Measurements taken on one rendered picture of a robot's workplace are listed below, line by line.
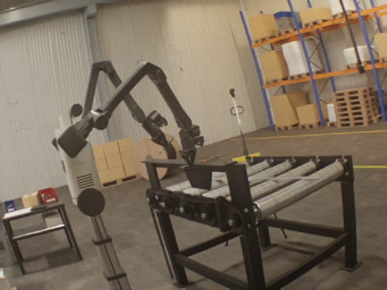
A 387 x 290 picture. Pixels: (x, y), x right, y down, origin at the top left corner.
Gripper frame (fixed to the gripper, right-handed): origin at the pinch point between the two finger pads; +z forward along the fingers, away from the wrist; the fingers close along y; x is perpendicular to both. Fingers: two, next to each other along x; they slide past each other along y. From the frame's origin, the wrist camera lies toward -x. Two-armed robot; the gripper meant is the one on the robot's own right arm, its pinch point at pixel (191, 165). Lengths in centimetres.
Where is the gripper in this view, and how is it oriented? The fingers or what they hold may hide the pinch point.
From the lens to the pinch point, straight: 230.8
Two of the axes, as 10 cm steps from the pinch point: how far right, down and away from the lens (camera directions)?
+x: -8.6, 2.4, -4.4
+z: 2.3, 9.7, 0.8
